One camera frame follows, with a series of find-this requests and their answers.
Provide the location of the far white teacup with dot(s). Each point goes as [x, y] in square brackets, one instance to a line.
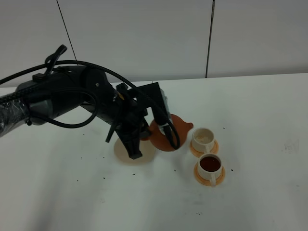
[203, 140]

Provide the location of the cream round teapot coaster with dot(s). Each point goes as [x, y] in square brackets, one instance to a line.
[146, 148]

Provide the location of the near orange saucer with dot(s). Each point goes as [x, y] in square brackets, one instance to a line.
[202, 181]

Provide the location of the orange saucer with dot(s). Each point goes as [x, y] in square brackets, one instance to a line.
[196, 153]
[202, 181]

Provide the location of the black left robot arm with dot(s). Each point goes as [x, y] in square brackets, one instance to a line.
[48, 96]

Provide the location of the white teacup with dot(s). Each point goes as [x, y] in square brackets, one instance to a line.
[203, 140]
[209, 167]

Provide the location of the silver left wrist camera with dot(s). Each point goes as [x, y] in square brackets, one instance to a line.
[150, 95]

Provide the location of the far orange saucer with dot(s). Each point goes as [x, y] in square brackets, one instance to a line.
[196, 153]

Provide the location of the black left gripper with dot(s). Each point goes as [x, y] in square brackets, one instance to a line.
[129, 122]

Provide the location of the near white teacup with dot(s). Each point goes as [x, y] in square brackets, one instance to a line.
[209, 167]

